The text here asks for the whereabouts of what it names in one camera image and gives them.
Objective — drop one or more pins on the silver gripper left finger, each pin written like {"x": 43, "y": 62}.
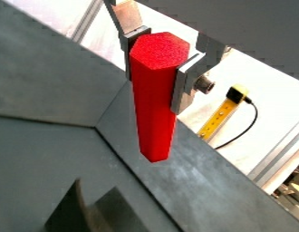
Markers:
{"x": 129, "y": 22}

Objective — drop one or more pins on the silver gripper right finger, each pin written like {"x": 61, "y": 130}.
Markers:
{"x": 191, "y": 73}

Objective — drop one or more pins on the red hexagon prism block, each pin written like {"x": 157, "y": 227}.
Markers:
{"x": 157, "y": 55}

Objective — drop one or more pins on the yellow sensor bar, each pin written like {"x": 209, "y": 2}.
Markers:
{"x": 237, "y": 94}

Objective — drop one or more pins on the black curved foam holder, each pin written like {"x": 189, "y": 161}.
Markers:
{"x": 110, "y": 215}

